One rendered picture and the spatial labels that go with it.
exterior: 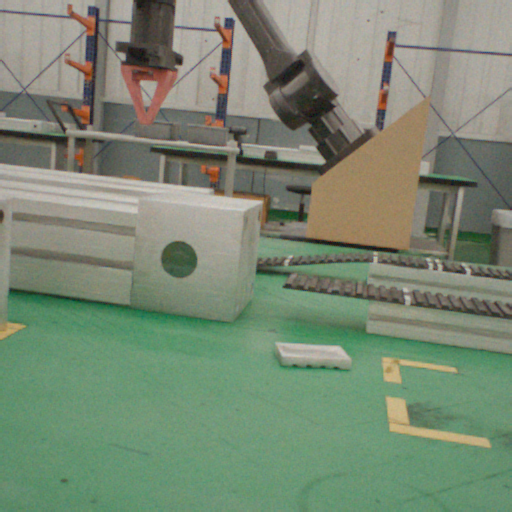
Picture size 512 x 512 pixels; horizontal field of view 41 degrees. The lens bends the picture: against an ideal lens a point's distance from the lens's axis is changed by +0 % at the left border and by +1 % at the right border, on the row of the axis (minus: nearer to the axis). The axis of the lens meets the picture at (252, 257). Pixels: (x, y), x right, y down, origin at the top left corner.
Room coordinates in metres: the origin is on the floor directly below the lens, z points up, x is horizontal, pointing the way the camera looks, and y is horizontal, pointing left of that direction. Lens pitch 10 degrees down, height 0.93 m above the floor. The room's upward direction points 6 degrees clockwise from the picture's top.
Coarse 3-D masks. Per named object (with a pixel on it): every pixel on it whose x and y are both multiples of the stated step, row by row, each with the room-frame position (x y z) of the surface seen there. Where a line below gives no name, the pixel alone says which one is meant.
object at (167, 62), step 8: (152, 56) 0.90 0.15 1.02; (160, 56) 0.90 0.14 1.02; (168, 56) 0.91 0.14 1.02; (152, 64) 0.90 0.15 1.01; (160, 64) 0.90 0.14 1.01; (168, 64) 0.92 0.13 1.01; (176, 72) 0.96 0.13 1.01; (136, 80) 0.95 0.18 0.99; (152, 80) 0.95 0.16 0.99; (168, 88) 0.95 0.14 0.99; (160, 104) 0.95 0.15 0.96; (152, 120) 0.95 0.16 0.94
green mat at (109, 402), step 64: (64, 320) 0.51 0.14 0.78; (128, 320) 0.53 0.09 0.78; (192, 320) 0.55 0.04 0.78; (256, 320) 0.57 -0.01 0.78; (320, 320) 0.59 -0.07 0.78; (0, 384) 0.37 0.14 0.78; (64, 384) 0.38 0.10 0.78; (128, 384) 0.39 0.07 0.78; (192, 384) 0.40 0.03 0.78; (256, 384) 0.42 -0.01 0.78; (320, 384) 0.43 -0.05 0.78; (384, 384) 0.44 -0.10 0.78; (448, 384) 0.46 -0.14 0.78; (0, 448) 0.30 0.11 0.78; (64, 448) 0.30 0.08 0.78; (128, 448) 0.31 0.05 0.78; (192, 448) 0.32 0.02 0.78; (256, 448) 0.32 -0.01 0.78; (320, 448) 0.33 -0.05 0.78; (384, 448) 0.34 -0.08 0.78; (448, 448) 0.35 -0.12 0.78
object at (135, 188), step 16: (0, 176) 0.79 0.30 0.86; (16, 176) 0.78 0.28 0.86; (32, 176) 0.78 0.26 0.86; (48, 176) 0.79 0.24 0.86; (64, 176) 0.85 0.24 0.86; (80, 176) 0.85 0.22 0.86; (96, 176) 0.86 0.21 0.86; (112, 192) 0.77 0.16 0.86; (128, 192) 0.76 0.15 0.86; (144, 192) 0.76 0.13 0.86; (160, 192) 0.76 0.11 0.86; (192, 192) 0.83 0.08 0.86; (208, 192) 0.83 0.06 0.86
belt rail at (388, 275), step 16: (368, 272) 0.77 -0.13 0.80; (384, 272) 0.75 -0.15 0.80; (400, 272) 0.75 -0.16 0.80; (416, 272) 0.75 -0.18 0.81; (432, 272) 0.74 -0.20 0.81; (448, 272) 0.74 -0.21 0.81; (400, 288) 0.75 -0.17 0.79; (416, 288) 0.75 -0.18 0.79; (432, 288) 0.74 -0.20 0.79; (448, 288) 0.75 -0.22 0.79; (464, 288) 0.74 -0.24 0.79; (480, 288) 0.74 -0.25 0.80; (496, 288) 0.73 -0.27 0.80
